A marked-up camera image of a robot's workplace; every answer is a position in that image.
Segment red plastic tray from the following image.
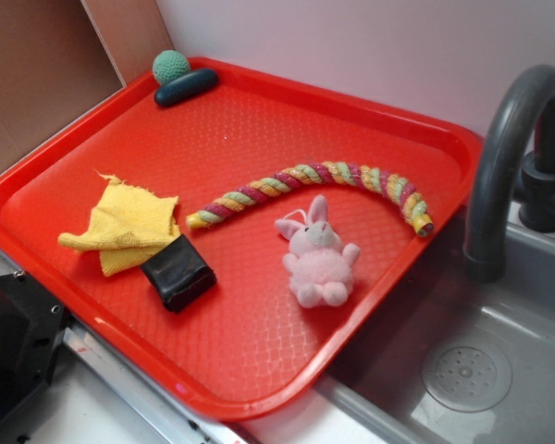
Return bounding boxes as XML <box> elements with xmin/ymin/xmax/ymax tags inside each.
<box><xmin>0</xmin><ymin>58</ymin><xmax>481</xmax><ymax>422</ymax></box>

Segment brown cardboard panel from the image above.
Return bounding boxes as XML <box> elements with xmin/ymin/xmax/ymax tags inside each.
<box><xmin>0</xmin><ymin>1</ymin><xmax>173</xmax><ymax>175</ymax></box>

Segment sink drain cover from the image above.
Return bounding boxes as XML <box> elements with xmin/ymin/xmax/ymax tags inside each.
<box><xmin>421</xmin><ymin>336</ymin><xmax>512</xmax><ymax>413</ymax></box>

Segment grey toy sink basin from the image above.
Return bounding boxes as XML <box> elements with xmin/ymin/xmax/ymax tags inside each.
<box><xmin>316</xmin><ymin>213</ymin><xmax>555</xmax><ymax>443</ymax></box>

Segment yellow cloth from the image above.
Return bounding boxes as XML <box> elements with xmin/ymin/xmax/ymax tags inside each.
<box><xmin>57</xmin><ymin>175</ymin><xmax>181</xmax><ymax>278</ymax></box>

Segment black metal bracket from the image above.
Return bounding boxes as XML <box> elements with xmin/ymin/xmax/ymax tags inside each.
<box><xmin>0</xmin><ymin>273</ymin><xmax>68</xmax><ymax>427</ymax></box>

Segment black rectangular block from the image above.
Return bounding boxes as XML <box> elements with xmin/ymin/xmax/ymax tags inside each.
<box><xmin>140</xmin><ymin>235</ymin><xmax>217</xmax><ymax>313</ymax></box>

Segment green textured ball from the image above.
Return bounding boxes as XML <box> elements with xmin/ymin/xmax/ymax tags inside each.
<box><xmin>152</xmin><ymin>50</ymin><xmax>191</xmax><ymax>85</ymax></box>

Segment pink plush bunny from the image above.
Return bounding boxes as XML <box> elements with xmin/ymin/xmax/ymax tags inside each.
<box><xmin>275</xmin><ymin>195</ymin><xmax>361</xmax><ymax>308</ymax></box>

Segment grey toy faucet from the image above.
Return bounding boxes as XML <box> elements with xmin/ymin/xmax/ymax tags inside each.
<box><xmin>463</xmin><ymin>65</ymin><xmax>555</xmax><ymax>283</ymax></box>

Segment multicolored twisted rope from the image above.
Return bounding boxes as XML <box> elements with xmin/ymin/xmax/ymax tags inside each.
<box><xmin>185</xmin><ymin>160</ymin><xmax>436</xmax><ymax>240</ymax></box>

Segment dark oval stone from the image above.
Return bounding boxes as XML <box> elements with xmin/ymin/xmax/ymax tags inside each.
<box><xmin>154</xmin><ymin>68</ymin><xmax>219</xmax><ymax>107</ymax></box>

